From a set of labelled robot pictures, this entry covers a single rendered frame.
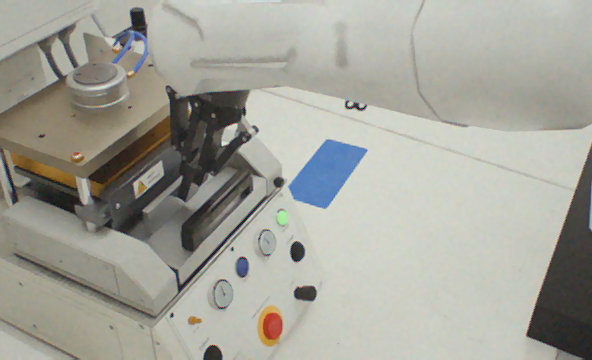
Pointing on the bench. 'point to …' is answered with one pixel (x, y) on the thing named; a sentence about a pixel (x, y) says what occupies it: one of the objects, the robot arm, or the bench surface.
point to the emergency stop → (272, 326)
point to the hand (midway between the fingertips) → (192, 178)
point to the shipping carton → (2, 345)
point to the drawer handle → (193, 227)
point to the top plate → (85, 112)
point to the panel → (247, 292)
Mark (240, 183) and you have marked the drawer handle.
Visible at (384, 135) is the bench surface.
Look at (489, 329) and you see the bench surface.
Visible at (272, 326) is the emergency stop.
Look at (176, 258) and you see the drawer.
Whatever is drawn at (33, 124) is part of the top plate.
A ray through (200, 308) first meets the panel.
